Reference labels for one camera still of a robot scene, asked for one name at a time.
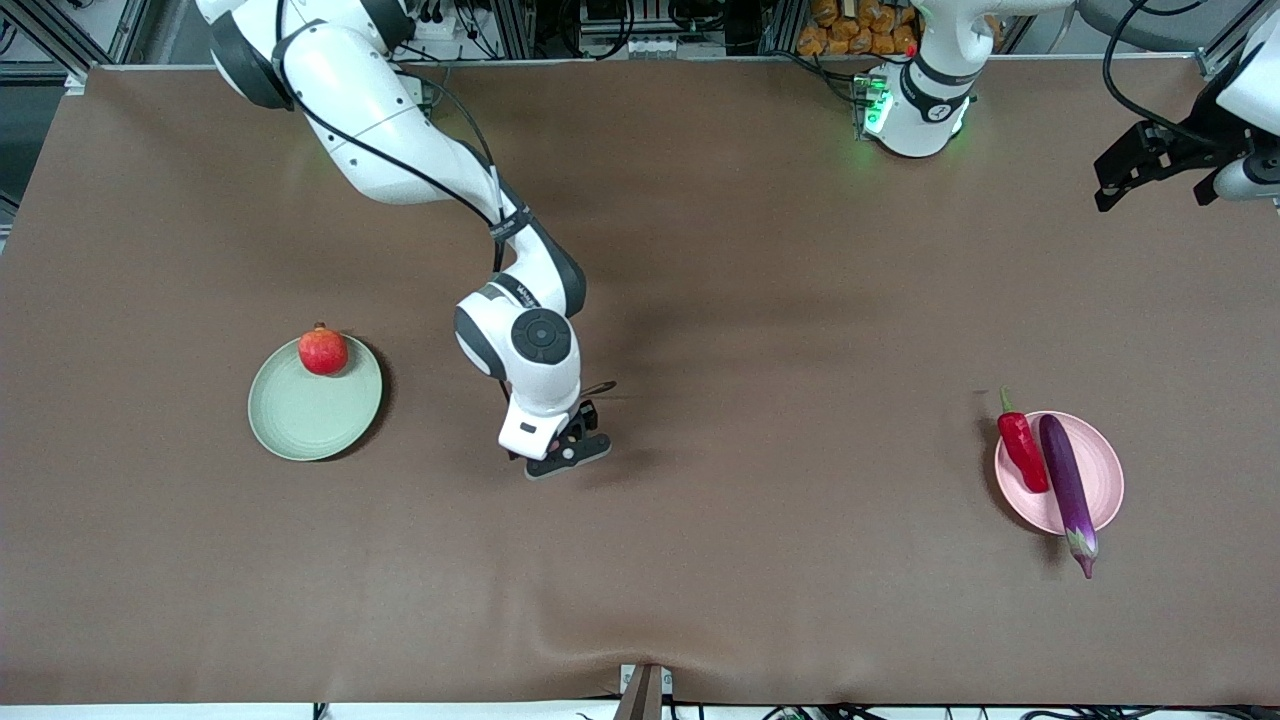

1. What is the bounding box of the red pomegranate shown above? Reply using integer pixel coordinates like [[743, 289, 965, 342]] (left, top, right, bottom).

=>
[[298, 322, 350, 377]]

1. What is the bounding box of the red chili pepper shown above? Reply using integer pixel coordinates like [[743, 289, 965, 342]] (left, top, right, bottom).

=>
[[997, 387, 1051, 495]]

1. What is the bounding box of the purple eggplant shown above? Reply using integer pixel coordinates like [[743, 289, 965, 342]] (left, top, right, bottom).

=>
[[1038, 413, 1100, 580]]

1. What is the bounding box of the dark grey chair seat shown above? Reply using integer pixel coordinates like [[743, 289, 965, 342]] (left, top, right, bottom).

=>
[[1078, 0, 1236, 53]]

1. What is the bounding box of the brown table cloth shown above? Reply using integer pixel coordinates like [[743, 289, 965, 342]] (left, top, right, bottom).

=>
[[0, 58, 1280, 706]]

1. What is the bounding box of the green round plate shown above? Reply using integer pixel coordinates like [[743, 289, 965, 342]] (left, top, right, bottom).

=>
[[247, 333, 384, 463]]

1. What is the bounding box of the pink round plate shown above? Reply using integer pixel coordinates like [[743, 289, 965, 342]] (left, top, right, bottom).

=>
[[994, 411, 1125, 537]]

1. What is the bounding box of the orange snack bag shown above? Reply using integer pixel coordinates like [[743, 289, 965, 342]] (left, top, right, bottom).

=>
[[797, 0, 921, 57]]

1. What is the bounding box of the white power strip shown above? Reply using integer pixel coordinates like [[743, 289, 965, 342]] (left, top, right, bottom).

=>
[[395, 0, 479, 43]]

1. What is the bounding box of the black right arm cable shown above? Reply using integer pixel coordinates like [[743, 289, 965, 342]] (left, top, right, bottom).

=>
[[275, 20, 617, 401]]

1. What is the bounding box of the metal table edge bracket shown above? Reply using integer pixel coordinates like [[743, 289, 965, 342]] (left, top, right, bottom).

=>
[[618, 663, 674, 720]]

